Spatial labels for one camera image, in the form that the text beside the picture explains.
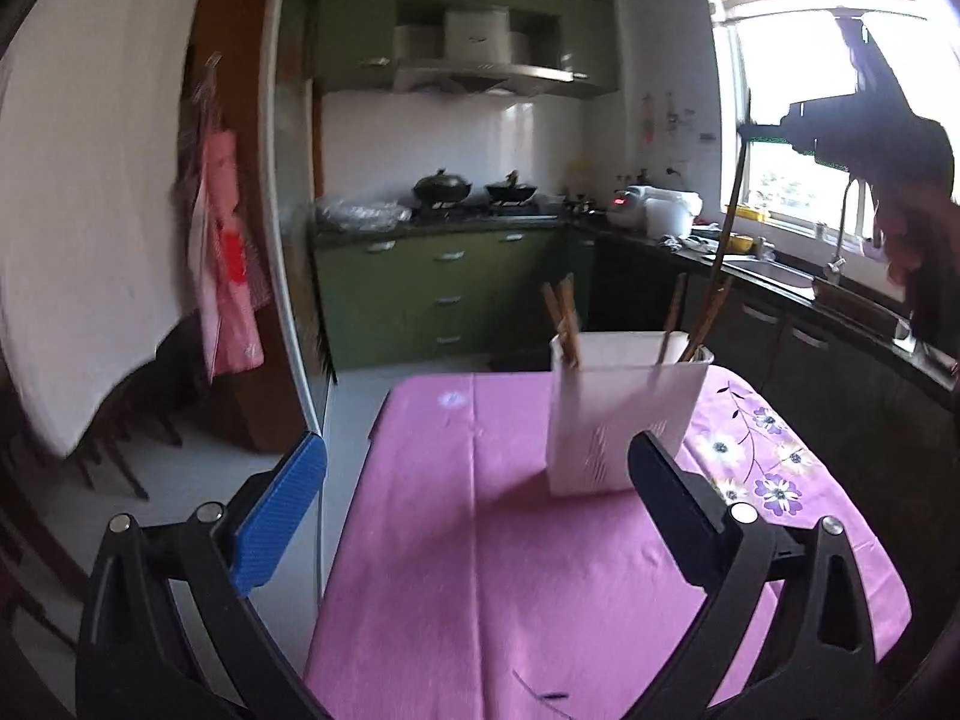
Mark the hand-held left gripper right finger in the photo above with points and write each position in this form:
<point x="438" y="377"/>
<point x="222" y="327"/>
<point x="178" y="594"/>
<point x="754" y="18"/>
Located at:
<point x="667" y="495"/>

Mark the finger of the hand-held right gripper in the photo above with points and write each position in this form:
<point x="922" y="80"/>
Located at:
<point x="765" y="124"/>

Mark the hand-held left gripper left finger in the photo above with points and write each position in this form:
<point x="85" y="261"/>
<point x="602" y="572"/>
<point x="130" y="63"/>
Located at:
<point x="277" y="517"/>

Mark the white plastic chopstick holder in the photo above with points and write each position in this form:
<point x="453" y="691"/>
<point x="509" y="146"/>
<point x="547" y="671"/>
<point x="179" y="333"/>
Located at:
<point x="592" y="405"/>

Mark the group of wooden chopsticks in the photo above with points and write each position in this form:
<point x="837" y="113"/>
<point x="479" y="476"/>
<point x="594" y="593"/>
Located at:
<point x="562" y="315"/>

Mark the person's right hand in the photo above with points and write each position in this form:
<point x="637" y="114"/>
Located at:
<point x="911" y="232"/>

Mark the kitchen window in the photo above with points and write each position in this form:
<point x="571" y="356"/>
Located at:
<point x="787" y="60"/>

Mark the metal kitchen faucet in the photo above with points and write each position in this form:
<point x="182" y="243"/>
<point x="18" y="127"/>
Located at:
<point x="841" y="240"/>

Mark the yellow bowl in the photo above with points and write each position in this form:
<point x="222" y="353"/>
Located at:
<point x="739" y="244"/>

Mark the white plastic pot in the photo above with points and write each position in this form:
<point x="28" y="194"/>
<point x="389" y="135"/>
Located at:
<point x="673" y="216"/>

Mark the steel sink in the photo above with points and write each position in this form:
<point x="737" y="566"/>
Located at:
<point x="772" y="271"/>

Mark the white rice cooker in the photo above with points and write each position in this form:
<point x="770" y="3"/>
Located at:
<point x="626" y="210"/>

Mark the dark wooden chair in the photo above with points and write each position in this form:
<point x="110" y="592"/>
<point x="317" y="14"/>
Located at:
<point x="127" y="405"/>

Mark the purple floral tablecloth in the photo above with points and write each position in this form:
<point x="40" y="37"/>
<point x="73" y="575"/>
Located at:
<point x="465" y="540"/>

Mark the dark kitchen counter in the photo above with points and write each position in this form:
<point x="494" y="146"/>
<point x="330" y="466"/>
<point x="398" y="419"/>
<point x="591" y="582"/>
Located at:
<point x="825" y="345"/>

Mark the red checked apron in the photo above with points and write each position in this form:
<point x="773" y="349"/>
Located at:
<point x="225" y="292"/>

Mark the green drawer cabinet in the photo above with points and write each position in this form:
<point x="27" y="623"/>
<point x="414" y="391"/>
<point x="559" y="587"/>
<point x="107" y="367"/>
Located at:
<point x="420" y="292"/>

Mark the steel range hood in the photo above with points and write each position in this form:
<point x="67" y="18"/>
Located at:
<point x="480" y="75"/>

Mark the clear plastic bags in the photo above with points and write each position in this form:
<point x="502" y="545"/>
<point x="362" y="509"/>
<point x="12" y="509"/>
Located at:
<point x="360" y="215"/>

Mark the black wok with lid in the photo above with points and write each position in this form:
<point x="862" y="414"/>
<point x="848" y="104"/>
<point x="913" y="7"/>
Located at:
<point x="442" y="189"/>

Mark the hanging wall decoration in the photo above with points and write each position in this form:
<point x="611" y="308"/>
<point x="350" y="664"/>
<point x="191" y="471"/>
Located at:
<point x="649" y="120"/>

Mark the white door frame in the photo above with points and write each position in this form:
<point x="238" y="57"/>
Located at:
<point x="289" y="240"/>

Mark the green wall cabinet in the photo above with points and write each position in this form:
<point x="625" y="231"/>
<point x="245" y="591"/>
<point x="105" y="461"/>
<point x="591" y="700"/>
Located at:
<point x="360" y="22"/>

